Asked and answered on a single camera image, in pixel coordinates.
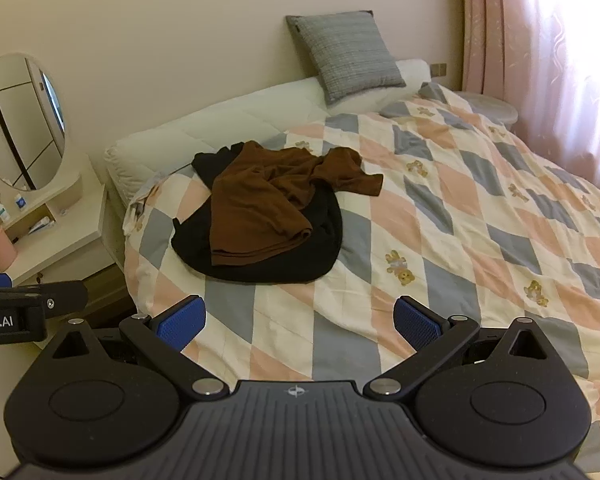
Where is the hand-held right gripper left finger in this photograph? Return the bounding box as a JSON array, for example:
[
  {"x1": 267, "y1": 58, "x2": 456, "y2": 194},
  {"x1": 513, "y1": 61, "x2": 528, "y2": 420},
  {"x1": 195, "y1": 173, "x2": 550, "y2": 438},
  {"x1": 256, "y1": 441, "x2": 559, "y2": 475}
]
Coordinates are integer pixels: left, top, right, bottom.
[{"x1": 54, "y1": 295, "x2": 228, "y2": 401}]

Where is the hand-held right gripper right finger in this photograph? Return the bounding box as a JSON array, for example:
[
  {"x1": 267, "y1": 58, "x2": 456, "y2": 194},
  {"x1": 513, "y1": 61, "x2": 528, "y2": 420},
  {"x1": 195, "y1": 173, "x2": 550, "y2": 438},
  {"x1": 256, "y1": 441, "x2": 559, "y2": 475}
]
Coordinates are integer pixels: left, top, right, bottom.
[{"x1": 361, "y1": 295, "x2": 549, "y2": 401}]

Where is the brown shirt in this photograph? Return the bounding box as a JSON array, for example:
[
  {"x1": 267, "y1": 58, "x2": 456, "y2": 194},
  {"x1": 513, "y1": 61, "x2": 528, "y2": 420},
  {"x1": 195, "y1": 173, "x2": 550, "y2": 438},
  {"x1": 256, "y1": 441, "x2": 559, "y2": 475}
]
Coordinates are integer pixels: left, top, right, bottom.
[{"x1": 209, "y1": 140, "x2": 385, "y2": 267}]

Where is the brown wooden drawer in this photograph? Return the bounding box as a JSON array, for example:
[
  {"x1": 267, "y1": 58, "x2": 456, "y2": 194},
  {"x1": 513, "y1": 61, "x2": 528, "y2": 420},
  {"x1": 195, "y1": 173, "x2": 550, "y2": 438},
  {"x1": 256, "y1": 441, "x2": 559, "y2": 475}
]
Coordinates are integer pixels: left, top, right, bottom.
[{"x1": 37, "y1": 261, "x2": 137, "y2": 330}]

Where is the cream vanity desk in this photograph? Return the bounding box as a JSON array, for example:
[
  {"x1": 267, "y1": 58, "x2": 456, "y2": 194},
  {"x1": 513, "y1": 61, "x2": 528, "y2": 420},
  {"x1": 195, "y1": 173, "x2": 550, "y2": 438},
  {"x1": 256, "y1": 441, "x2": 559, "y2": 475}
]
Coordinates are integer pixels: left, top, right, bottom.
[{"x1": 0, "y1": 155, "x2": 125, "y2": 287}]

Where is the checkered bear print quilt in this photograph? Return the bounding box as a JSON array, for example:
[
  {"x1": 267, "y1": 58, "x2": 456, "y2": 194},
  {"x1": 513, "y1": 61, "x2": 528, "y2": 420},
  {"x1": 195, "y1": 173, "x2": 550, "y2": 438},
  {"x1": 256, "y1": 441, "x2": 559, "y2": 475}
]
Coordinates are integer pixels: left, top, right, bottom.
[{"x1": 122, "y1": 81, "x2": 600, "y2": 480}]

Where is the black garment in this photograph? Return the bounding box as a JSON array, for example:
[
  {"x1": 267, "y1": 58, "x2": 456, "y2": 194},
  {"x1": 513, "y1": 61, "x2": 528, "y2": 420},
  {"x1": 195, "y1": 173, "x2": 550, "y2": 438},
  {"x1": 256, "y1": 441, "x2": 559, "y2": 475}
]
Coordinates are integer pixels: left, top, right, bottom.
[{"x1": 170, "y1": 143, "x2": 344, "y2": 284}]

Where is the oval mirror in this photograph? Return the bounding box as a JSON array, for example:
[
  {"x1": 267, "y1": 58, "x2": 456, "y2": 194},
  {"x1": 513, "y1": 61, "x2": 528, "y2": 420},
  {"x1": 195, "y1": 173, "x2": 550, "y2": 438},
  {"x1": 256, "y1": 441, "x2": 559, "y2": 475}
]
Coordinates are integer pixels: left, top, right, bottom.
[{"x1": 0, "y1": 52, "x2": 67, "y2": 192}]

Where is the round white side table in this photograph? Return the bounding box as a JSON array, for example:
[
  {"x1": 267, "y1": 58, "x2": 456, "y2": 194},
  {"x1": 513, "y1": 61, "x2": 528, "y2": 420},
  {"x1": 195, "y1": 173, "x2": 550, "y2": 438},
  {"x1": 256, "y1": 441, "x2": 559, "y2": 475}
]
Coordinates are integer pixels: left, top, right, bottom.
[{"x1": 452, "y1": 90, "x2": 520, "y2": 126}]

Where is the grey woven cushion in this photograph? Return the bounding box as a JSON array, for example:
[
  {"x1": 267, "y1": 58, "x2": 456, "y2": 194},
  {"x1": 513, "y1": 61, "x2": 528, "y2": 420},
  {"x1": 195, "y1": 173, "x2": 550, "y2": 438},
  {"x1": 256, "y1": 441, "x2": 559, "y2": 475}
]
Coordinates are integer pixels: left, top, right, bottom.
[{"x1": 285, "y1": 9, "x2": 407, "y2": 104}]

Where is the pink curtain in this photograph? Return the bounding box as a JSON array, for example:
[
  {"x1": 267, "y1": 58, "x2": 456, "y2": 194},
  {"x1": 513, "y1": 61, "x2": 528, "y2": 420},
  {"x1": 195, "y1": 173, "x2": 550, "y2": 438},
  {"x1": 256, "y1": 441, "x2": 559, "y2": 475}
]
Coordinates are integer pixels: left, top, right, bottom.
[{"x1": 459, "y1": 0, "x2": 600, "y2": 202}]

